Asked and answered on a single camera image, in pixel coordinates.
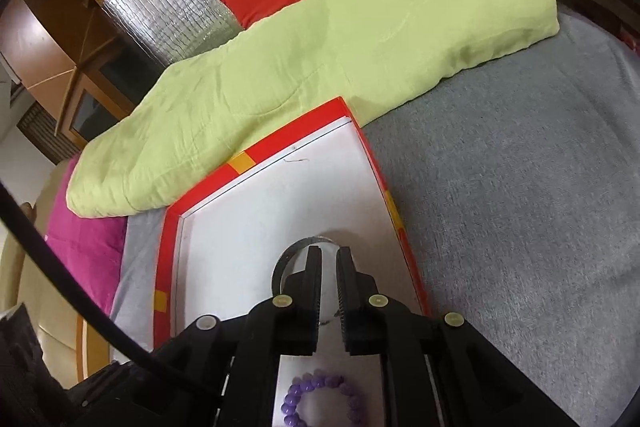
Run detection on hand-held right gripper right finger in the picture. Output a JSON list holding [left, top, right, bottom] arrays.
[[336, 246, 581, 427]]

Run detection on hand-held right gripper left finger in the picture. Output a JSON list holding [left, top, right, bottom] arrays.
[[150, 246, 321, 427]]

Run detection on silver bangle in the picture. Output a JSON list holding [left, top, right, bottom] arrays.
[[272, 234, 351, 328]]

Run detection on red cardboard box white inside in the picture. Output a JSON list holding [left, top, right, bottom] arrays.
[[152, 96, 446, 427]]

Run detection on grey bed sheet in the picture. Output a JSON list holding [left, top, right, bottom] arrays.
[[107, 0, 640, 427]]

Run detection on light green quilt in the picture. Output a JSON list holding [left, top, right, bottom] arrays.
[[67, 0, 561, 219]]

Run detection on magenta pillow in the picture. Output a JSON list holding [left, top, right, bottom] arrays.
[[45, 154, 128, 315]]

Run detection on dark cloth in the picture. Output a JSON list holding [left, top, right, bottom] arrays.
[[0, 302, 68, 427]]

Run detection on dark slatted grille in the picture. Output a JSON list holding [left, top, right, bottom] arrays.
[[17, 102, 86, 162]]

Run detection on brown wooden cabinet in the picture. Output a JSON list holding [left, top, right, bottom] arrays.
[[0, 0, 166, 142]]

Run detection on purple bead bracelet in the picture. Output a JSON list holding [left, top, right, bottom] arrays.
[[281, 369, 363, 427]]

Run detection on black cable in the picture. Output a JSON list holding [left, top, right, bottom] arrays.
[[0, 181, 221, 400]]

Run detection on beige padded bed frame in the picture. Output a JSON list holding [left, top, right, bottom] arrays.
[[0, 152, 111, 383]]

